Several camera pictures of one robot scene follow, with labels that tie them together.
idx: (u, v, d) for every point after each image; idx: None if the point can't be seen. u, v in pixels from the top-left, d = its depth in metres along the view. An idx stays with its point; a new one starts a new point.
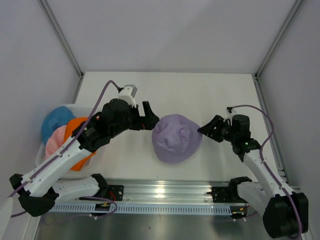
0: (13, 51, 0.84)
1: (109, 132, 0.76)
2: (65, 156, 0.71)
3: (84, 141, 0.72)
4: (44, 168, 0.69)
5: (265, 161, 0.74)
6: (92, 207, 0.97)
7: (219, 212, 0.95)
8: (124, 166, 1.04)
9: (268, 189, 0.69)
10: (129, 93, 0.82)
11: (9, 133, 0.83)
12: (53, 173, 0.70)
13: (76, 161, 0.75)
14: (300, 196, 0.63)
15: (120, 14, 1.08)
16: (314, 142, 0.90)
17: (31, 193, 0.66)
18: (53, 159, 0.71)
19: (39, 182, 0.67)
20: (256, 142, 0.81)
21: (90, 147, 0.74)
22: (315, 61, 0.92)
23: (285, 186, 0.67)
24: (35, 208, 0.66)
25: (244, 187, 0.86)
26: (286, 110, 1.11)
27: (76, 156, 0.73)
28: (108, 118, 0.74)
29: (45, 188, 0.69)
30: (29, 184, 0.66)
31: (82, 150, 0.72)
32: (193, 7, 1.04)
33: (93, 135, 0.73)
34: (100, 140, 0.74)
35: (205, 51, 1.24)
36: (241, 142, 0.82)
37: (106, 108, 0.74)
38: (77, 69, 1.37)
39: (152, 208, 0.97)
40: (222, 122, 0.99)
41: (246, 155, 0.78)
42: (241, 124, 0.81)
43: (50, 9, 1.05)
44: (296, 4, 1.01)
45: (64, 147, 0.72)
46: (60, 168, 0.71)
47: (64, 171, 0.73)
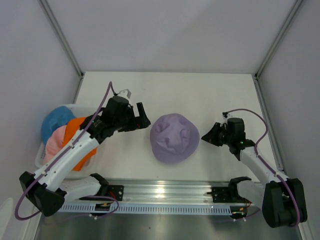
0: (12, 51, 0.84)
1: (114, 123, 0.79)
2: (76, 147, 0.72)
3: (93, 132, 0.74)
4: (57, 160, 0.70)
5: (259, 154, 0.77)
6: (92, 207, 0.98)
7: (219, 212, 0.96)
8: (124, 165, 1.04)
9: (264, 179, 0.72)
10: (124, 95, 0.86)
11: (8, 132, 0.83)
12: (67, 164, 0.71)
13: (87, 152, 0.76)
14: (293, 181, 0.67)
15: (120, 14, 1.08)
16: (314, 141, 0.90)
17: (47, 185, 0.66)
18: (65, 151, 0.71)
19: (54, 174, 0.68)
20: (251, 140, 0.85)
21: (99, 138, 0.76)
22: (315, 60, 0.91)
23: (279, 174, 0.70)
24: (48, 205, 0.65)
25: (243, 186, 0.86)
26: (286, 110, 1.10)
27: (87, 146, 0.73)
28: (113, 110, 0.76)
29: (59, 179, 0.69)
30: (44, 178, 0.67)
31: (92, 140, 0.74)
32: (192, 7, 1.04)
33: (100, 126, 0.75)
34: (107, 130, 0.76)
35: (205, 51, 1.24)
36: (236, 142, 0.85)
37: (110, 102, 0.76)
38: (77, 69, 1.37)
39: (152, 208, 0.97)
40: (218, 126, 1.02)
41: (242, 151, 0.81)
42: (235, 125, 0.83)
43: (50, 9, 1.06)
44: (296, 4, 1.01)
45: (75, 139, 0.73)
46: (72, 159, 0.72)
47: (76, 163, 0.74)
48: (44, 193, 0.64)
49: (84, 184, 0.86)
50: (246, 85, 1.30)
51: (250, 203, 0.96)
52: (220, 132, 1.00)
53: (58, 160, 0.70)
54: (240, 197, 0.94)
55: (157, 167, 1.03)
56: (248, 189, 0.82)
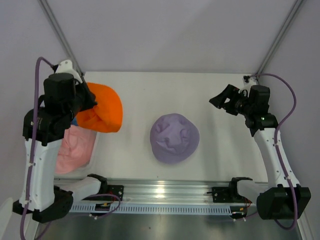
0: (13, 52, 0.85)
1: (65, 110, 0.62)
2: (38, 163, 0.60)
3: (42, 134, 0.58)
4: (30, 184, 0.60)
5: (277, 145, 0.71)
6: (92, 207, 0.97)
7: (219, 212, 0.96)
8: (124, 165, 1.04)
9: (272, 176, 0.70)
10: (70, 66, 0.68)
11: (8, 132, 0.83)
12: (43, 181, 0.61)
13: (53, 156, 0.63)
14: (303, 191, 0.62)
15: (120, 15, 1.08)
16: (315, 142, 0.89)
17: (40, 208, 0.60)
18: (30, 172, 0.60)
19: (38, 197, 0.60)
20: (274, 116, 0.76)
21: (55, 136, 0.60)
22: (315, 60, 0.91)
23: (290, 178, 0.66)
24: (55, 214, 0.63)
25: (242, 185, 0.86)
26: (286, 110, 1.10)
27: (48, 153, 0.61)
28: (57, 95, 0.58)
29: (48, 196, 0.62)
30: (31, 204, 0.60)
31: (48, 145, 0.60)
32: (192, 7, 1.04)
33: (44, 121, 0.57)
34: (58, 126, 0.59)
35: (205, 51, 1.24)
36: (256, 116, 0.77)
37: (48, 84, 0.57)
38: (77, 69, 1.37)
39: (152, 208, 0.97)
40: (236, 93, 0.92)
41: (259, 132, 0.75)
42: (260, 94, 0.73)
43: (50, 10, 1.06)
44: (296, 5, 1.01)
45: (30, 154, 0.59)
46: (45, 172, 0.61)
47: (52, 171, 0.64)
48: (43, 216, 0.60)
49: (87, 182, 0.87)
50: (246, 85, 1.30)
51: (250, 203, 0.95)
52: (238, 100, 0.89)
53: (30, 183, 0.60)
54: (240, 197, 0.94)
55: (157, 166, 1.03)
56: (248, 185, 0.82)
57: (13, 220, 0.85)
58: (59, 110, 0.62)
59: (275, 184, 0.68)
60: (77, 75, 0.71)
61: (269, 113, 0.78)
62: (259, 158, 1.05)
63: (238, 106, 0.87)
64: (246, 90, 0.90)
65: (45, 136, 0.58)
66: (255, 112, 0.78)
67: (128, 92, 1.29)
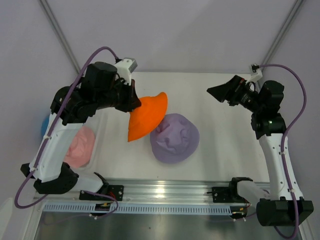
0: (13, 52, 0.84)
1: (96, 98, 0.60)
2: (54, 138, 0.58)
3: (65, 114, 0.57)
4: (41, 155, 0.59)
5: (283, 153, 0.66)
6: (91, 207, 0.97)
7: (219, 212, 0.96)
8: (124, 165, 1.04)
9: (274, 187, 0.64)
10: (127, 66, 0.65)
11: (8, 132, 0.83)
12: (53, 156, 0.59)
13: (71, 136, 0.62)
14: (306, 203, 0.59)
15: (120, 14, 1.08)
16: (315, 141, 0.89)
17: (42, 180, 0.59)
18: (44, 143, 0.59)
19: (44, 169, 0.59)
20: (283, 120, 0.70)
21: (76, 119, 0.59)
22: (315, 60, 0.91)
23: (294, 191, 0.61)
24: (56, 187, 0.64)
25: (241, 186, 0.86)
26: (286, 110, 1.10)
27: (66, 133, 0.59)
28: (93, 82, 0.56)
29: (54, 171, 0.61)
30: (36, 173, 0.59)
31: (67, 126, 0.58)
32: (192, 7, 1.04)
33: (72, 102, 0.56)
34: (83, 111, 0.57)
35: (205, 51, 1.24)
36: (263, 119, 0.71)
37: (90, 69, 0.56)
38: (77, 69, 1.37)
39: (152, 208, 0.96)
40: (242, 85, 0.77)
41: (265, 137, 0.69)
42: (272, 96, 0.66)
43: (50, 9, 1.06)
44: (296, 5, 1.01)
45: (50, 127, 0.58)
46: (58, 148, 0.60)
47: (66, 149, 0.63)
48: (42, 187, 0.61)
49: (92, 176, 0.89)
50: None
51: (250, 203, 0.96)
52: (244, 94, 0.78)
53: (42, 154, 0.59)
54: (240, 197, 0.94)
55: (157, 166, 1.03)
56: (248, 187, 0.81)
57: (13, 220, 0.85)
58: (91, 96, 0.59)
59: (277, 197, 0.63)
60: (129, 77, 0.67)
61: (278, 115, 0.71)
62: (258, 159, 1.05)
63: (245, 101, 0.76)
64: (253, 82, 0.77)
65: (66, 115, 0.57)
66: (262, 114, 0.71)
67: None
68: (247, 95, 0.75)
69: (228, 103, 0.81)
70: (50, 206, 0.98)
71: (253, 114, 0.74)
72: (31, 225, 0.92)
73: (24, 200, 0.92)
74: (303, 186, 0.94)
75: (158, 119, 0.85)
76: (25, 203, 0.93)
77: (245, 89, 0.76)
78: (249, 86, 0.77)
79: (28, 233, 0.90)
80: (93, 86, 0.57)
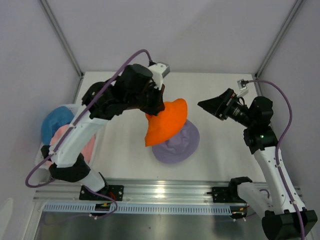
0: (13, 51, 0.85)
1: (126, 99, 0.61)
2: (77, 129, 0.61)
3: (93, 109, 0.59)
4: (63, 141, 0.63)
5: (279, 166, 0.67)
6: (91, 207, 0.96)
7: (219, 212, 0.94)
8: (125, 166, 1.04)
9: (276, 201, 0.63)
10: (160, 70, 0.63)
11: (8, 131, 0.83)
12: (72, 145, 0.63)
13: (93, 131, 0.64)
14: (309, 213, 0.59)
15: (120, 14, 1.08)
16: (315, 141, 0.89)
17: (57, 164, 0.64)
18: (68, 131, 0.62)
19: (61, 155, 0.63)
20: (274, 133, 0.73)
21: (103, 116, 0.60)
22: (315, 60, 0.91)
23: (296, 202, 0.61)
24: (68, 176, 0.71)
25: (244, 187, 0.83)
26: (285, 110, 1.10)
27: (89, 127, 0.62)
28: (128, 82, 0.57)
29: (70, 158, 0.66)
30: (54, 156, 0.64)
31: (93, 120, 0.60)
32: (192, 6, 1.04)
33: (103, 99, 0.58)
34: (112, 109, 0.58)
35: (205, 51, 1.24)
36: (255, 134, 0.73)
37: (127, 69, 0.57)
38: (77, 69, 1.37)
39: (152, 208, 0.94)
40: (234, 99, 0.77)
41: (259, 152, 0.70)
42: (263, 114, 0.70)
43: (50, 9, 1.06)
44: (296, 5, 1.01)
45: (76, 118, 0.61)
46: (79, 140, 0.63)
47: (86, 141, 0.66)
48: (57, 172, 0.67)
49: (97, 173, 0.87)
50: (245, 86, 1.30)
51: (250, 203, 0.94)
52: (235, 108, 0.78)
53: (63, 140, 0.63)
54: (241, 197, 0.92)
55: (157, 167, 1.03)
56: (249, 191, 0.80)
57: (13, 220, 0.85)
58: (122, 96, 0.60)
59: (281, 210, 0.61)
60: (161, 81, 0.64)
61: (269, 129, 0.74)
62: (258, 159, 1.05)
63: (237, 114, 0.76)
64: (241, 97, 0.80)
65: (95, 110, 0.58)
66: (253, 129, 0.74)
67: None
68: (239, 109, 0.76)
69: (220, 118, 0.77)
70: (50, 206, 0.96)
71: (244, 130, 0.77)
72: (30, 226, 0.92)
73: (24, 200, 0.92)
74: (303, 186, 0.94)
75: (175, 129, 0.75)
76: (25, 203, 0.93)
77: (236, 103, 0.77)
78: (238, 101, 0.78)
79: (28, 233, 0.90)
80: (127, 86, 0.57)
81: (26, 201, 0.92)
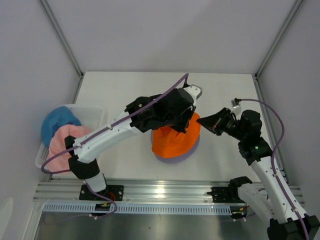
0: (14, 52, 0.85)
1: (164, 118, 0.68)
2: (114, 130, 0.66)
3: (136, 119, 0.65)
4: (94, 137, 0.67)
5: (277, 175, 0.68)
6: (92, 207, 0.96)
7: (220, 212, 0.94)
8: (125, 166, 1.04)
9: (279, 211, 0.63)
10: (195, 94, 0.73)
11: (8, 131, 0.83)
12: (101, 144, 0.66)
13: (123, 138, 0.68)
14: (311, 219, 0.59)
15: (120, 14, 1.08)
16: (315, 142, 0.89)
17: (79, 157, 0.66)
18: (103, 130, 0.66)
19: (87, 150, 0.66)
20: (267, 143, 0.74)
21: (141, 127, 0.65)
22: (314, 60, 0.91)
23: (298, 210, 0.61)
24: (81, 172, 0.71)
25: (245, 190, 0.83)
26: (285, 110, 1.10)
27: (123, 134, 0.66)
28: (172, 102, 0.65)
29: (92, 155, 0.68)
30: (79, 149, 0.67)
31: (132, 128, 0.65)
32: (192, 7, 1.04)
33: (147, 113, 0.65)
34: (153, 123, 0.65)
35: (205, 51, 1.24)
36: (249, 145, 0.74)
37: (173, 93, 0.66)
38: (77, 69, 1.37)
39: (152, 208, 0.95)
40: (228, 113, 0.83)
41: (256, 163, 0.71)
42: (252, 124, 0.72)
43: (50, 9, 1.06)
44: (295, 5, 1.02)
45: (116, 121, 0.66)
46: (108, 141, 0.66)
47: (112, 145, 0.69)
48: (76, 166, 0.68)
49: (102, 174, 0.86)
50: (246, 86, 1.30)
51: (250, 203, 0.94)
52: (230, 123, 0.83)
53: (94, 136, 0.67)
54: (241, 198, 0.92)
55: (157, 166, 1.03)
56: (250, 196, 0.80)
57: (13, 221, 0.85)
58: (161, 114, 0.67)
59: (284, 219, 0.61)
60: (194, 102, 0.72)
61: (262, 139, 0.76)
62: None
63: (230, 127, 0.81)
64: (234, 113, 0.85)
65: (138, 120, 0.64)
66: (248, 141, 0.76)
67: (129, 91, 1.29)
68: (231, 123, 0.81)
69: (215, 132, 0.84)
70: (50, 206, 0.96)
71: (239, 143, 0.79)
72: (30, 226, 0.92)
73: (25, 200, 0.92)
74: (303, 186, 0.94)
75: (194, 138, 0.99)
76: (25, 203, 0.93)
77: (229, 118, 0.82)
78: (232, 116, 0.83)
79: (27, 234, 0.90)
80: (170, 107, 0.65)
81: (26, 202, 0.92)
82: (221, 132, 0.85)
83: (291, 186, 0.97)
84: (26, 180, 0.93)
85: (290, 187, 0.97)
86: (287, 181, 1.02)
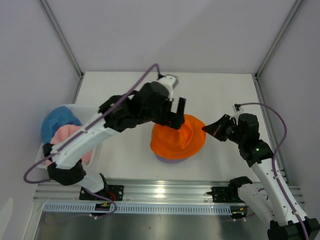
0: (14, 52, 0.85)
1: (140, 114, 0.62)
2: (88, 133, 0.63)
3: (109, 119, 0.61)
4: (70, 142, 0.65)
5: (278, 178, 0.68)
6: (91, 207, 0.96)
7: (220, 212, 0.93)
8: (125, 166, 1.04)
9: (279, 213, 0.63)
10: (170, 83, 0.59)
11: (8, 131, 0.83)
12: (78, 149, 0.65)
13: (101, 139, 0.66)
14: (312, 222, 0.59)
15: (120, 14, 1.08)
16: (315, 142, 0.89)
17: (57, 164, 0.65)
18: (77, 134, 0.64)
19: (64, 156, 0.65)
20: (267, 145, 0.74)
21: (116, 127, 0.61)
22: (314, 60, 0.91)
23: (298, 212, 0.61)
24: (64, 177, 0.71)
25: (245, 191, 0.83)
26: (285, 110, 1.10)
27: (99, 135, 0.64)
28: (144, 97, 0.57)
29: (71, 161, 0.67)
30: (56, 156, 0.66)
31: (107, 129, 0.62)
32: (192, 7, 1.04)
33: (120, 111, 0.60)
34: (127, 122, 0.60)
35: (205, 51, 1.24)
36: (250, 147, 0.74)
37: (146, 87, 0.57)
38: (77, 69, 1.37)
39: (152, 208, 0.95)
40: (227, 119, 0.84)
41: (257, 165, 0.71)
42: (249, 125, 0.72)
43: (50, 9, 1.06)
44: (296, 5, 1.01)
45: (89, 123, 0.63)
46: (85, 145, 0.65)
47: (91, 148, 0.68)
48: (56, 173, 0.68)
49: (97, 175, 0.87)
50: (246, 86, 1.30)
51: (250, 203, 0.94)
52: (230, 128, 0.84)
53: (70, 142, 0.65)
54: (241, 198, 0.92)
55: (157, 167, 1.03)
56: (250, 197, 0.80)
57: (13, 221, 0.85)
58: (137, 111, 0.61)
59: (284, 221, 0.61)
60: (171, 94, 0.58)
61: (262, 141, 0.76)
62: None
63: (230, 132, 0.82)
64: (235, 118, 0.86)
65: (110, 120, 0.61)
66: (248, 143, 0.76)
67: None
68: (230, 127, 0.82)
69: (219, 139, 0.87)
70: (50, 206, 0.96)
71: (239, 146, 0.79)
72: (31, 225, 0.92)
73: (25, 200, 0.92)
74: (303, 186, 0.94)
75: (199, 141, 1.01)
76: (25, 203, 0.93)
77: (229, 123, 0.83)
78: (232, 121, 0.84)
79: (27, 233, 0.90)
80: (143, 103, 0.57)
81: (26, 201, 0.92)
82: (224, 139, 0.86)
83: (291, 186, 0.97)
84: (26, 180, 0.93)
85: (290, 187, 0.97)
86: (287, 181, 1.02)
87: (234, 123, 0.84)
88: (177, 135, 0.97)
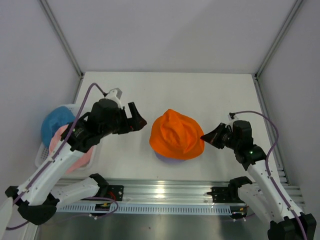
0: (13, 52, 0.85)
1: (100, 130, 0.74)
2: (57, 162, 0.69)
3: (74, 142, 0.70)
4: (38, 177, 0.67)
5: (272, 177, 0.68)
6: (91, 207, 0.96)
7: (220, 212, 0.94)
8: (124, 166, 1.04)
9: (276, 211, 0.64)
10: (114, 95, 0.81)
11: (8, 131, 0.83)
12: (49, 178, 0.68)
13: (69, 164, 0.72)
14: (307, 217, 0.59)
15: (120, 14, 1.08)
16: (314, 142, 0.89)
17: (30, 202, 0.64)
18: (45, 165, 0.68)
19: (36, 190, 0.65)
20: (261, 148, 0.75)
21: (82, 148, 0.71)
22: (314, 60, 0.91)
23: (293, 208, 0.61)
24: (37, 216, 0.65)
25: (245, 191, 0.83)
26: (285, 110, 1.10)
27: (68, 160, 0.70)
28: (98, 115, 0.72)
29: (43, 195, 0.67)
30: (25, 194, 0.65)
31: (74, 152, 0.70)
32: (192, 7, 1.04)
33: (83, 134, 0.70)
34: (91, 140, 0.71)
35: (205, 51, 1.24)
36: (244, 150, 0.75)
37: (95, 107, 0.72)
38: (77, 69, 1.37)
39: (152, 208, 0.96)
40: (223, 127, 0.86)
41: (251, 167, 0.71)
42: (242, 131, 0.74)
43: (50, 9, 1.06)
44: (296, 5, 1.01)
45: (55, 152, 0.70)
46: (55, 173, 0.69)
47: (59, 177, 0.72)
48: (29, 211, 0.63)
49: (82, 185, 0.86)
50: (246, 86, 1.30)
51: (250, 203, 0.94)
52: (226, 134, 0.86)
53: (38, 176, 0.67)
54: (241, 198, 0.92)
55: (157, 167, 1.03)
56: (250, 198, 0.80)
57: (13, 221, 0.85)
58: (95, 129, 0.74)
59: (281, 218, 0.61)
60: (119, 103, 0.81)
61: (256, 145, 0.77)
62: None
63: (225, 139, 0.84)
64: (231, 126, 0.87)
65: (76, 143, 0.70)
66: (242, 147, 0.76)
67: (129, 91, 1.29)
68: (226, 135, 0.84)
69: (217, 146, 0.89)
70: None
71: (234, 150, 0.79)
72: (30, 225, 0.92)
73: None
74: (303, 186, 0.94)
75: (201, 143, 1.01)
76: None
77: (225, 131, 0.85)
78: (227, 129, 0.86)
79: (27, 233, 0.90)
80: (98, 120, 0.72)
81: None
82: (221, 145, 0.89)
83: (291, 186, 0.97)
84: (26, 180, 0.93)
85: (290, 187, 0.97)
86: (287, 181, 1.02)
87: (229, 130, 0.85)
88: (177, 137, 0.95)
